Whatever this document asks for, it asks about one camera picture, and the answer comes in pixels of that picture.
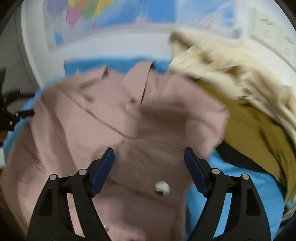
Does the cream garment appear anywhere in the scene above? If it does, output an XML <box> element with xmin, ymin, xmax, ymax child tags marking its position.
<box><xmin>169</xmin><ymin>30</ymin><xmax>295</xmax><ymax>141</ymax></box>

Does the blue floral bed sheet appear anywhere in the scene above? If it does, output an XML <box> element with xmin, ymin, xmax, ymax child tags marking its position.
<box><xmin>3</xmin><ymin>56</ymin><xmax>286</xmax><ymax>241</ymax></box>

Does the colourful wall map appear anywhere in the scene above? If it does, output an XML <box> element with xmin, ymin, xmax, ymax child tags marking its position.
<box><xmin>44</xmin><ymin>1</ymin><xmax>241</xmax><ymax>48</ymax></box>

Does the pink zip jacket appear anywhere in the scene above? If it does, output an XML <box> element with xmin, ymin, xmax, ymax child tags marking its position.
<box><xmin>1</xmin><ymin>62</ymin><xmax>229</xmax><ymax>240</ymax></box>

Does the mustard brown garment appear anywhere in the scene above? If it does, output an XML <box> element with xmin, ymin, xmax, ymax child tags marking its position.
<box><xmin>197</xmin><ymin>80</ymin><xmax>295</xmax><ymax>200</ymax></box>

